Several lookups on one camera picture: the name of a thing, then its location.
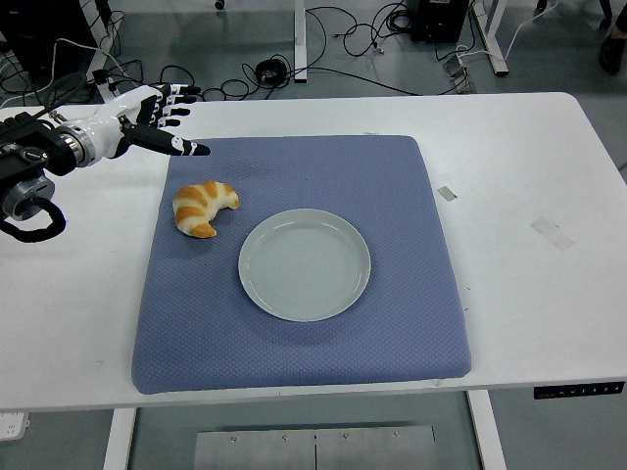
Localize grey round plate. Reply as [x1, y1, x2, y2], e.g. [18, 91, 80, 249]
[237, 208, 372, 323]

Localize large clear tape piece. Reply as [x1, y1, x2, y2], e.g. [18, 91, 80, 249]
[529, 215, 576, 253]

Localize white power strip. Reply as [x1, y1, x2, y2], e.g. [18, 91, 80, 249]
[0, 412, 30, 443]

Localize white desk leg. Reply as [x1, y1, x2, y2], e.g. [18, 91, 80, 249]
[469, 0, 510, 77]
[292, 0, 310, 83]
[80, 0, 121, 103]

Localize person's foot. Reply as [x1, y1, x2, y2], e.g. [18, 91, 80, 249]
[598, 31, 627, 76]

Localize grey foot pedal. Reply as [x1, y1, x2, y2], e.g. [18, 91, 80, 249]
[442, 54, 477, 95]

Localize coiled black cable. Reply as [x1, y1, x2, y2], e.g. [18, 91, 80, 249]
[254, 57, 291, 85]

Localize black cabinet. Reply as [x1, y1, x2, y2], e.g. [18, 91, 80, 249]
[0, 0, 112, 77]

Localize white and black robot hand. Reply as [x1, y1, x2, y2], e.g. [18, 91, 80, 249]
[87, 82, 213, 161]

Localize blue quilted mat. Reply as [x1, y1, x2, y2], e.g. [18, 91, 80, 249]
[130, 135, 473, 397]

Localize golden croissant bread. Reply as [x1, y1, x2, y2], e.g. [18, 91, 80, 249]
[171, 179, 241, 240]

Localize black table control panel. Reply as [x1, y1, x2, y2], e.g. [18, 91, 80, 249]
[532, 380, 627, 400]

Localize white table leg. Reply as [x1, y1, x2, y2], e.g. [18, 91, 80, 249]
[465, 390, 508, 470]
[102, 406, 138, 470]

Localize black computer box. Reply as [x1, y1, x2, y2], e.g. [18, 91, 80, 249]
[410, 0, 469, 44]

